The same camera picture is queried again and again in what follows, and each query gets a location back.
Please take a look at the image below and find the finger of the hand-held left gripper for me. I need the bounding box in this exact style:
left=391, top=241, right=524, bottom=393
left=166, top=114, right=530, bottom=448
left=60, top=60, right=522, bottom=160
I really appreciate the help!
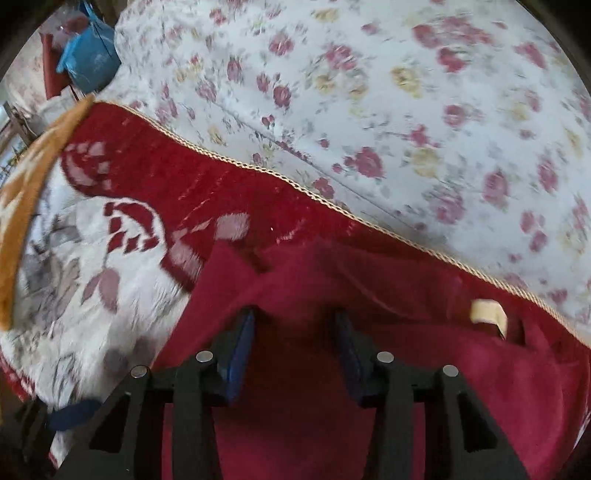
left=18, top=399, right=102, bottom=462

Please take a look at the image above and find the floral print quilt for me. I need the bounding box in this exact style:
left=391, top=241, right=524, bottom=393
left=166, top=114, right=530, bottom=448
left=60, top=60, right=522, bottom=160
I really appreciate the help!
left=113, top=0, right=591, bottom=326

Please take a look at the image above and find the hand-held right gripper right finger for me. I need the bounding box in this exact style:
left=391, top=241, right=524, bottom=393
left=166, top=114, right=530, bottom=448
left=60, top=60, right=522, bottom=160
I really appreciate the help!
left=333, top=310, right=530, bottom=480

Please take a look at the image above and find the red and white plush blanket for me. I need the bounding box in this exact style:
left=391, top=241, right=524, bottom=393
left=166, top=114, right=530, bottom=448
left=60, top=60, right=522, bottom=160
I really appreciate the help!
left=0, top=102, right=591, bottom=468

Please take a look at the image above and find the blue plastic bag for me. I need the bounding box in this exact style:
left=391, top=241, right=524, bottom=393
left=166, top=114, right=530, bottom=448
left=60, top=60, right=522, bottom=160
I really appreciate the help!
left=56, top=2, right=122, bottom=93

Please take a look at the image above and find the dark red garment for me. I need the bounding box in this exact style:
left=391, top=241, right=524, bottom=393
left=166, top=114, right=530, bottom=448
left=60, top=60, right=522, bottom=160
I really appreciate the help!
left=152, top=240, right=591, bottom=480

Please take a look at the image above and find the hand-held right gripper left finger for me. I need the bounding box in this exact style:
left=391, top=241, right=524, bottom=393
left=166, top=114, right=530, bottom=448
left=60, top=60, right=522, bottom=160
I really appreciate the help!
left=55, top=308, right=256, bottom=480

